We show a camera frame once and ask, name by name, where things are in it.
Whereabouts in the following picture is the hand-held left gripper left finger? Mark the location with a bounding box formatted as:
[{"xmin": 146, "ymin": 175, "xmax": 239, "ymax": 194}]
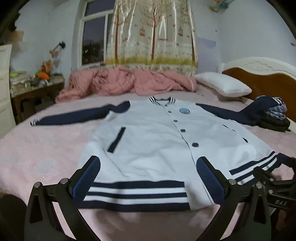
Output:
[{"xmin": 24, "ymin": 155, "xmax": 102, "ymax": 241}]

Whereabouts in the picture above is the wooden nightstand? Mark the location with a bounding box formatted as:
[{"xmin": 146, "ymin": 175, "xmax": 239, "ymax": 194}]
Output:
[{"xmin": 10, "ymin": 77, "xmax": 65, "ymax": 124}]

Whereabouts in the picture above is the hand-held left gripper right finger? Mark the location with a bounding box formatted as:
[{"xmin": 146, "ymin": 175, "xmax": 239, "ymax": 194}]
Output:
[{"xmin": 196, "ymin": 157, "xmax": 271, "ymax": 241}]

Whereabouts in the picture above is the black folded garment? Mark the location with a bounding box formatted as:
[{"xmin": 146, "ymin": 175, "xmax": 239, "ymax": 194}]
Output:
[{"xmin": 259, "ymin": 113, "xmax": 291, "ymax": 133}]

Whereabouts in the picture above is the tree print curtain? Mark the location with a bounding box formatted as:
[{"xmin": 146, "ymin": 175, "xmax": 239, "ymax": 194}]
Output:
[{"xmin": 105, "ymin": 0, "xmax": 199, "ymax": 71}]

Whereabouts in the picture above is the orange plush toy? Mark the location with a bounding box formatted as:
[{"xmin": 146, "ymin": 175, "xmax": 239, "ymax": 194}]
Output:
[{"xmin": 35, "ymin": 60, "xmax": 55, "ymax": 81}]

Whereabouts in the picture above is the white and navy varsity jacket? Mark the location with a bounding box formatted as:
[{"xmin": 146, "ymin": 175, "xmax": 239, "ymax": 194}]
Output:
[{"xmin": 30, "ymin": 96, "xmax": 288, "ymax": 212}]

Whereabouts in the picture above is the bed with pink sheet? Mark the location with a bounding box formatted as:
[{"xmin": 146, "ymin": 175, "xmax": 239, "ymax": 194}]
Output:
[{"xmin": 0, "ymin": 82, "xmax": 296, "ymax": 241}]

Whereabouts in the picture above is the white framed window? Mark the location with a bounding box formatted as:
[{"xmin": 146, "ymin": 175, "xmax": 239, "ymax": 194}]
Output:
[{"xmin": 72, "ymin": 0, "xmax": 116, "ymax": 70}]

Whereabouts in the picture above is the wall lamp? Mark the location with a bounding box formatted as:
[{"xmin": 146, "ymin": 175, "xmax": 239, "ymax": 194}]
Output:
[{"xmin": 49, "ymin": 41, "xmax": 67, "ymax": 59}]

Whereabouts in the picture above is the white and wooden headboard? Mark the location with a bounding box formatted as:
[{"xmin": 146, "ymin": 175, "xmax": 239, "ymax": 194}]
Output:
[{"xmin": 217, "ymin": 57, "xmax": 296, "ymax": 107}]

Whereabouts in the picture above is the white cabinet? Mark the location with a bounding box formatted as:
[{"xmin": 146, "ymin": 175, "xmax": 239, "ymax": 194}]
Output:
[{"xmin": 0, "ymin": 44, "xmax": 16, "ymax": 138}]

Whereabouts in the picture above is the white pillow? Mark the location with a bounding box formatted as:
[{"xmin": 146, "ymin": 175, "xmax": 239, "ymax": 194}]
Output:
[{"xmin": 194, "ymin": 72, "xmax": 252, "ymax": 98}]

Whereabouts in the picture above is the pink quilt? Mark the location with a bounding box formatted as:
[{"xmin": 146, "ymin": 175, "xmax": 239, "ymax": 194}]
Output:
[{"xmin": 55, "ymin": 66, "xmax": 197, "ymax": 103}]

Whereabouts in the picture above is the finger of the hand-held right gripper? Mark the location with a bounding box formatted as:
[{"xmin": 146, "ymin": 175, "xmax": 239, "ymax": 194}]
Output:
[
  {"xmin": 253, "ymin": 166, "xmax": 296, "ymax": 189},
  {"xmin": 276, "ymin": 152, "xmax": 296, "ymax": 169}
]

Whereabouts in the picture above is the blue patterned folded cloth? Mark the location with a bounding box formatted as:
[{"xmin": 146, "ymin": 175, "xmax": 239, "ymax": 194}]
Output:
[{"xmin": 264, "ymin": 104, "xmax": 287, "ymax": 121}]

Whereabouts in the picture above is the hanging wall decoration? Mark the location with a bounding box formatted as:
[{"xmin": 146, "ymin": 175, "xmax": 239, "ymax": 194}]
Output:
[{"xmin": 209, "ymin": 0, "xmax": 233, "ymax": 14}]

